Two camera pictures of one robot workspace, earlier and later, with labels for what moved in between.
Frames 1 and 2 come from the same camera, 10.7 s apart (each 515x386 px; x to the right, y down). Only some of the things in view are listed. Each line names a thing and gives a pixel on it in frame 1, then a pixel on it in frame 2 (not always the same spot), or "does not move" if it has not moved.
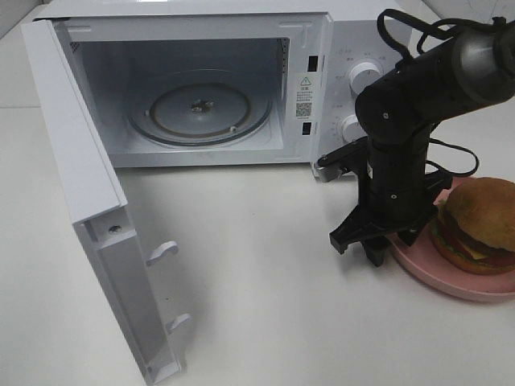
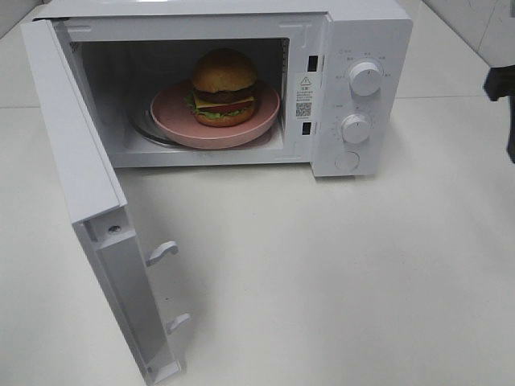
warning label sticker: x=304 y=100 does not move
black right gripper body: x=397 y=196 to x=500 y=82
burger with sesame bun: x=474 y=228 to x=223 y=88
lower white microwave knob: x=352 y=129 does not move
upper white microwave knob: x=362 y=75 does not move
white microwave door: x=95 y=191 does not move
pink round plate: x=420 y=260 to x=175 y=121
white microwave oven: x=220 y=83 does not move
